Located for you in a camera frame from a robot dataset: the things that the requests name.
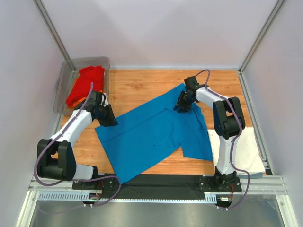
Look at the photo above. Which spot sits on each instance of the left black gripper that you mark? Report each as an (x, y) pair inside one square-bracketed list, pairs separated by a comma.
[(111, 120)]

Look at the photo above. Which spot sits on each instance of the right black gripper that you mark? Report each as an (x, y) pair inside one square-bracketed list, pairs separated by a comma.
[(183, 108)]

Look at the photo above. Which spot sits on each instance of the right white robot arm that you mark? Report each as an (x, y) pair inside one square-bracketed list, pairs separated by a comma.
[(228, 124)]

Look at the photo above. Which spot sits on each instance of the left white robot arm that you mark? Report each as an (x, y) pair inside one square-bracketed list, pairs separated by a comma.
[(55, 157)]

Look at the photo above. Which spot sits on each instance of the orange t shirt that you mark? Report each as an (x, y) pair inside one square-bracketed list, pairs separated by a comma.
[(79, 92)]

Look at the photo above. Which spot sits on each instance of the red t shirt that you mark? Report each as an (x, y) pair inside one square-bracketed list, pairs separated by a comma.
[(95, 75)]

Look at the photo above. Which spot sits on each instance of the clear plastic bin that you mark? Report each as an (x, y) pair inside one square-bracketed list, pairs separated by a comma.
[(70, 72)]

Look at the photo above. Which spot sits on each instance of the folded white t shirt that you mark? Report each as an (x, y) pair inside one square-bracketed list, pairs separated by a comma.
[(247, 154)]

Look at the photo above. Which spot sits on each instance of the folded light blue t shirt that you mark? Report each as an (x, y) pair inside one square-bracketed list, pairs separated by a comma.
[(252, 175)]

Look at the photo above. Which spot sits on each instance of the left aluminium frame post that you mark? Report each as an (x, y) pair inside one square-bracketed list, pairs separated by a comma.
[(53, 31)]

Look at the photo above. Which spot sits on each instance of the aluminium frame post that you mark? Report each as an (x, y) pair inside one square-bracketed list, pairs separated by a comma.
[(53, 31), (261, 35)]

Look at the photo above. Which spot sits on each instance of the slotted grey cable duct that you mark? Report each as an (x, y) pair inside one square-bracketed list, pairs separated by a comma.
[(67, 196)]

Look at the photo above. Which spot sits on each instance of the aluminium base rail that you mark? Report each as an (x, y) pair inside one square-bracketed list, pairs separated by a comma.
[(267, 185)]

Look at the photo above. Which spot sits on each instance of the right aluminium frame post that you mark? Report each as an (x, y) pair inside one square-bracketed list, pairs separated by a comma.
[(261, 35)]

